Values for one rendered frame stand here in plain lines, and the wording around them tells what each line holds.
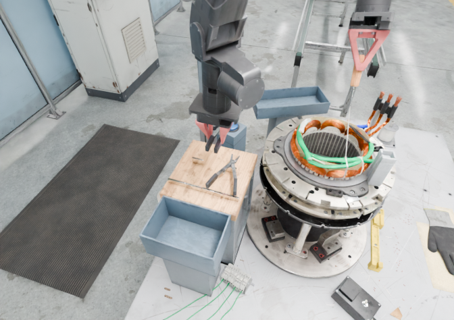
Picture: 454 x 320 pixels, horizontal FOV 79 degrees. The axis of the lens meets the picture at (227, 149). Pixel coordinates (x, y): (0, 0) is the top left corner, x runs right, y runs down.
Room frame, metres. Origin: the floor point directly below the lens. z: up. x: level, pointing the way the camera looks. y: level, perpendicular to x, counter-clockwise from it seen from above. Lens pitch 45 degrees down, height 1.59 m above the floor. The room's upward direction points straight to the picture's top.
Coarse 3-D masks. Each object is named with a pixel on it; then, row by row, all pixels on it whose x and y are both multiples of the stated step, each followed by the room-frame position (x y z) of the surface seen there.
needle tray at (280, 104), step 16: (272, 96) 0.83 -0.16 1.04; (288, 96) 0.84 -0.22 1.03; (304, 96) 0.85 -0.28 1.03; (320, 96) 0.82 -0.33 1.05; (256, 112) 0.73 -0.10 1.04; (272, 112) 0.73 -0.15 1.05; (288, 112) 0.73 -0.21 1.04; (304, 112) 0.74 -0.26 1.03; (320, 112) 0.75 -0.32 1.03; (272, 128) 0.77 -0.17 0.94
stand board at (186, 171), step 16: (192, 144) 0.55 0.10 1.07; (208, 160) 0.49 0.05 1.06; (224, 160) 0.49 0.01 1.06; (240, 160) 0.49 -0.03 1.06; (256, 160) 0.50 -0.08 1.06; (176, 176) 0.44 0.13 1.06; (192, 176) 0.44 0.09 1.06; (208, 176) 0.44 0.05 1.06; (224, 176) 0.44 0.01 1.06; (240, 176) 0.44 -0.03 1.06; (160, 192) 0.39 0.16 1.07; (176, 192) 0.39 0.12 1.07; (192, 192) 0.39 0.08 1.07; (224, 192) 0.39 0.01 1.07; (240, 192) 0.39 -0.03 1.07; (224, 208) 0.34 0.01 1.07; (240, 208) 0.36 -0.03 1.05
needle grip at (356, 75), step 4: (360, 56) 0.50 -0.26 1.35; (364, 56) 0.50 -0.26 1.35; (360, 60) 0.50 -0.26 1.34; (356, 72) 0.49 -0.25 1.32; (360, 72) 0.49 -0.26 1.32; (352, 76) 0.49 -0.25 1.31; (356, 76) 0.49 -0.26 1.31; (360, 76) 0.49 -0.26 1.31; (352, 80) 0.49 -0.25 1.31; (356, 80) 0.48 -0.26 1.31; (352, 84) 0.48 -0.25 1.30; (356, 84) 0.48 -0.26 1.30
